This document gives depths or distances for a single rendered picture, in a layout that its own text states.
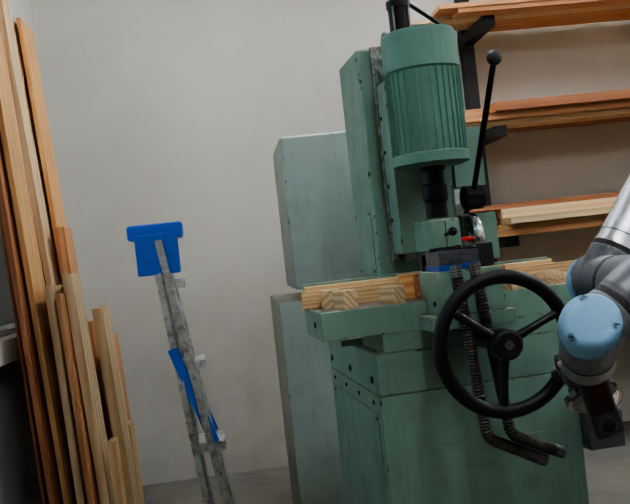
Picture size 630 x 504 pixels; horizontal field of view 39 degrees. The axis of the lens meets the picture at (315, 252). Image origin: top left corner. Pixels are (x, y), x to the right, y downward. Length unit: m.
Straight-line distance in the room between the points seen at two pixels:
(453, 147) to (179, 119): 2.53
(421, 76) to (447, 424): 0.76
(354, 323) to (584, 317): 0.63
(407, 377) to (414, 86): 0.64
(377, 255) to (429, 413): 0.49
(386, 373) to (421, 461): 0.20
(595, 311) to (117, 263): 3.24
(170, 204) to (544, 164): 1.87
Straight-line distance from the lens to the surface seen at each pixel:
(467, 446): 1.96
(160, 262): 2.60
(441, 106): 2.02
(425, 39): 2.04
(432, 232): 2.02
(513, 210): 4.06
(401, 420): 1.91
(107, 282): 4.37
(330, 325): 1.85
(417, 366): 1.90
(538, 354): 1.99
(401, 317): 1.89
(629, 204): 1.59
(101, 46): 4.49
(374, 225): 2.23
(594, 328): 1.37
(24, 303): 3.01
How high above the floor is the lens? 1.03
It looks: level
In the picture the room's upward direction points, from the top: 6 degrees counter-clockwise
